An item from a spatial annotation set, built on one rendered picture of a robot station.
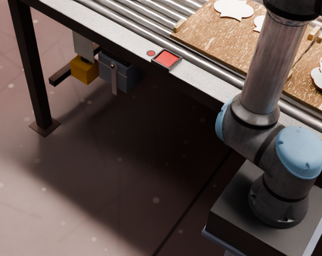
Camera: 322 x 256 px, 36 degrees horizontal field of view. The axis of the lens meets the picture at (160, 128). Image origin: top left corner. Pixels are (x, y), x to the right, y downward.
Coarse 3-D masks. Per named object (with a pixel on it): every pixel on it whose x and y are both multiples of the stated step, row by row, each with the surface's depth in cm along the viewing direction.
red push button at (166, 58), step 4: (164, 52) 166; (160, 56) 165; (164, 56) 165; (168, 56) 165; (172, 56) 165; (156, 60) 163; (160, 60) 163; (164, 60) 164; (168, 60) 164; (172, 60) 164; (176, 60) 164; (164, 64) 162; (168, 64) 163
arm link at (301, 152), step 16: (288, 128) 112; (304, 128) 113; (272, 144) 112; (288, 144) 110; (304, 144) 110; (320, 144) 111; (256, 160) 115; (272, 160) 112; (288, 160) 108; (304, 160) 108; (320, 160) 109; (272, 176) 114; (288, 176) 110; (304, 176) 109; (288, 192) 114; (304, 192) 115
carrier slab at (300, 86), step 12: (312, 48) 170; (300, 60) 165; (312, 60) 166; (300, 72) 162; (288, 84) 158; (300, 84) 158; (312, 84) 159; (288, 96) 156; (300, 96) 155; (312, 96) 155; (312, 108) 153
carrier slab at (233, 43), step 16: (240, 0) 185; (192, 16) 178; (208, 16) 178; (256, 16) 180; (192, 32) 172; (208, 32) 173; (224, 32) 173; (240, 32) 173; (192, 48) 169; (208, 48) 167; (224, 48) 168; (240, 48) 168; (304, 48) 170; (224, 64) 164; (240, 64) 163
